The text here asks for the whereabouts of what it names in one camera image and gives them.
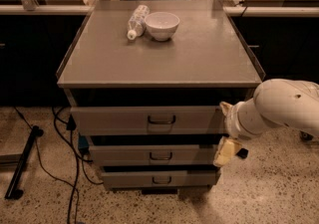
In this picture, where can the grey middle drawer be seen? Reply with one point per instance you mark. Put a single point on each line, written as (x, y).
(141, 155)

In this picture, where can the black caster wheel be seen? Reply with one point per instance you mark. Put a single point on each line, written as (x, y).
(305, 136)

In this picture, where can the white counter ledge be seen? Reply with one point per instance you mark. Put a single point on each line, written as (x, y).
(45, 10)

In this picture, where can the grey drawer cabinet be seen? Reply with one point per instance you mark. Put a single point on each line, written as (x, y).
(204, 63)

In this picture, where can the blue power box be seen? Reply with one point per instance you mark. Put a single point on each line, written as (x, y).
(82, 143)

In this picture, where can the grey drawer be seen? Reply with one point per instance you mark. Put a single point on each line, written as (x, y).
(148, 120)
(141, 155)
(148, 179)

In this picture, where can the white ceramic bowl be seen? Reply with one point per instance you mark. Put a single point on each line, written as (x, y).
(161, 25)

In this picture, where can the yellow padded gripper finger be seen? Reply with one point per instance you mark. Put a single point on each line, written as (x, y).
(227, 148)
(225, 107)

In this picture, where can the clear plastic water bottle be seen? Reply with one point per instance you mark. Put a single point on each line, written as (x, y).
(136, 24)

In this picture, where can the grey top drawer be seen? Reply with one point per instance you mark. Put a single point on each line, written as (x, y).
(148, 120)

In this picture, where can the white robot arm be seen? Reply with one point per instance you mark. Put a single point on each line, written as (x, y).
(275, 103)

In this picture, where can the grey bottom drawer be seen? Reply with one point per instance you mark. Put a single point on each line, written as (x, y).
(148, 179)

